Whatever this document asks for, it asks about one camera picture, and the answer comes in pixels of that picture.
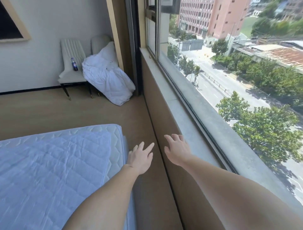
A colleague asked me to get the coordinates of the person's right hand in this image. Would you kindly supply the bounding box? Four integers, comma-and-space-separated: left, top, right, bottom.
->
164, 134, 192, 166

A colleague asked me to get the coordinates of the person's left hand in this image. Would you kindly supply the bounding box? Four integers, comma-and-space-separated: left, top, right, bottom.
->
127, 142, 155, 175

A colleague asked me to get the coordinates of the person's left forearm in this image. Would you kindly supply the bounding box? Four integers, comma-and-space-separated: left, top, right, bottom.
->
62, 164, 141, 230

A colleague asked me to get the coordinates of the person's right forearm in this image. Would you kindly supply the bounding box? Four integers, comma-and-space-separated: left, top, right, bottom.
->
181, 154, 303, 230

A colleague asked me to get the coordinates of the white quilted mattress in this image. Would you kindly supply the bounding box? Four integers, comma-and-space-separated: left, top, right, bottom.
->
0, 124, 136, 230

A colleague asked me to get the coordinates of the grey stone window sill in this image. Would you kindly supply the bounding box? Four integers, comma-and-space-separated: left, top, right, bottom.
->
140, 47, 237, 174

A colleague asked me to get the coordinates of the white crumpled duvet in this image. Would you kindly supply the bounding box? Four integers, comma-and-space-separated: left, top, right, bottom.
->
82, 42, 136, 106

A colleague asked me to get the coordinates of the pale blue quilted mattress pad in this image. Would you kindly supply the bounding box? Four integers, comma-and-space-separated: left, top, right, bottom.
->
0, 130, 112, 230

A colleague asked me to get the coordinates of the large window glass pane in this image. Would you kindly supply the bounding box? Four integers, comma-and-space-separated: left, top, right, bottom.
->
158, 0, 303, 204

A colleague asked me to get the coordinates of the small sliding window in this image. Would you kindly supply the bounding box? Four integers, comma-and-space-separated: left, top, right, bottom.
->
145, 0, 159, 62

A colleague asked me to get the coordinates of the white padded chair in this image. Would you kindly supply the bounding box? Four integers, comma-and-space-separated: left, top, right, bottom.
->
91, 35, 114, 97
58, 39, 93, 100

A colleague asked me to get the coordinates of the black baseboard strip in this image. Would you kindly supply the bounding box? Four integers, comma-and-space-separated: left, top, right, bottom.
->
0, 86, 62, 96

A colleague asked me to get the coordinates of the pink multi-storey building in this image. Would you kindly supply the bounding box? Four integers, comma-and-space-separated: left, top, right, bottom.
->
178, 0, 251, 39

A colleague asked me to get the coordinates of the dark grey window post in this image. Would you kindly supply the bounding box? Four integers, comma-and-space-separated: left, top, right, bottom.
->
125, 0, 144, 96

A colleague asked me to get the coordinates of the light wooden wall trim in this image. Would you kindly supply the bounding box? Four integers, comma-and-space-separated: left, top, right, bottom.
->
106, 0, 125, 71

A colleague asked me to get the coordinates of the black picture with wooden frame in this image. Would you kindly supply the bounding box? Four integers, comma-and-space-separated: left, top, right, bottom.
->
0, 0, 32, 43

